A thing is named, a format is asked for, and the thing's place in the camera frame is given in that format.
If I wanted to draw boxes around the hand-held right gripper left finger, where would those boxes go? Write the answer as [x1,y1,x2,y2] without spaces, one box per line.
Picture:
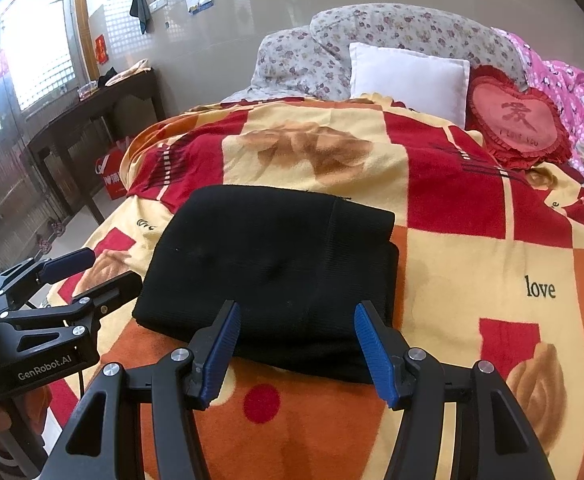
[39,300,243,480]

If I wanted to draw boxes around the dark hanging towel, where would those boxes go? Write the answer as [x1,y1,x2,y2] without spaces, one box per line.
[129,0,153,35]

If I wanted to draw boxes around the pink printed blanket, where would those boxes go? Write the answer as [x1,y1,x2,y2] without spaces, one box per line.
[492,27,584,181]

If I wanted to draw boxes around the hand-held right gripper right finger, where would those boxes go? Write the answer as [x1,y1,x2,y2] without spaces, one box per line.
[354,300,557,480]

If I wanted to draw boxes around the red yellow printed blanket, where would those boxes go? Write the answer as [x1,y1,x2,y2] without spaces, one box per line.
[22,97,584,480]

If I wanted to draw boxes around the red shopping bag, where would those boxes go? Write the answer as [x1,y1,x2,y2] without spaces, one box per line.
[95,135,138,201]

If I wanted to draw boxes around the black pants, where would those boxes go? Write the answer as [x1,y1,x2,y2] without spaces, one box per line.
[132,185,400,386]

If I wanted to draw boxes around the floral quilt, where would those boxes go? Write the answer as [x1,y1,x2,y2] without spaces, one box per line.
[222,4,530,106]

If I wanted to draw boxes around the white pillow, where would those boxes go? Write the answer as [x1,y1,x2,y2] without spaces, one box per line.
[348,42,471,128]

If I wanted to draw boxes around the dark wooden table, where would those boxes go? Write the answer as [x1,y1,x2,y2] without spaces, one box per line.
[26,67,167,226]

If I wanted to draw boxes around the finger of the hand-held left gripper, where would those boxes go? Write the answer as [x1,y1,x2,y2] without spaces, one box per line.
[0,247,97,311]
[0,270,144,356]

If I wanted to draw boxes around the carved wooden door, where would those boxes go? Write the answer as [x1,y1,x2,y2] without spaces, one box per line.
[0,0,105,281]

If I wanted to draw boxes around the red heart cushion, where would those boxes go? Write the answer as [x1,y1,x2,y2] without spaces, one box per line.
[464,64,572,168]

